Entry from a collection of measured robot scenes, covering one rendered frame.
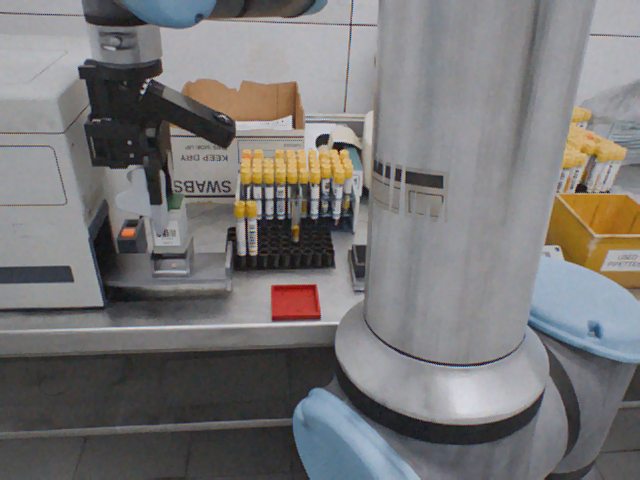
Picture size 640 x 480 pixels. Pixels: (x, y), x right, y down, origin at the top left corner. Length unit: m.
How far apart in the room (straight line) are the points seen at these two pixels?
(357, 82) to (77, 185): 0.77
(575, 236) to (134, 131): 0.65
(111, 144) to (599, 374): 0.54
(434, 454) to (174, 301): 0.55
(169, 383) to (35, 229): 0.84
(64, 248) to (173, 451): 1.05
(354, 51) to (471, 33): 1.06
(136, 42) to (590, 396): 0.52
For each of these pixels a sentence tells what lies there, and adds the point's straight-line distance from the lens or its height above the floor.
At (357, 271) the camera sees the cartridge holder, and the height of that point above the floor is 0.90.
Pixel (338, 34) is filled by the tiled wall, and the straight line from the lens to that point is 1.24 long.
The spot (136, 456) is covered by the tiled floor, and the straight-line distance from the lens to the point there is 1.70.
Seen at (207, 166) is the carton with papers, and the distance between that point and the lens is 0.96.
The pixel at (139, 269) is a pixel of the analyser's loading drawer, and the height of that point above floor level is 0.92.
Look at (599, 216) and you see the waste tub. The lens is 1.00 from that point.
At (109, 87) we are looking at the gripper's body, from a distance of 0.65.
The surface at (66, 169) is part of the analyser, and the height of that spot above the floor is 1.09.
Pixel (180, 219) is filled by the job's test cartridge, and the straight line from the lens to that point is 0.69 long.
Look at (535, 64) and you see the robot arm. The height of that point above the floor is 1.31.
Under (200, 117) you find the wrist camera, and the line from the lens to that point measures 0.64.
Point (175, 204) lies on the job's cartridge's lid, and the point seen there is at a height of 1.02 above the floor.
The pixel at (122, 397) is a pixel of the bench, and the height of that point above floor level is 0.27.
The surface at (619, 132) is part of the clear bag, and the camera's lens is 1.36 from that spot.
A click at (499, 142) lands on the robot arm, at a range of 0.21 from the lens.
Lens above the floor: 1.36
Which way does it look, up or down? 33 degrees down
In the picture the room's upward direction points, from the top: 4 degrees clockwise
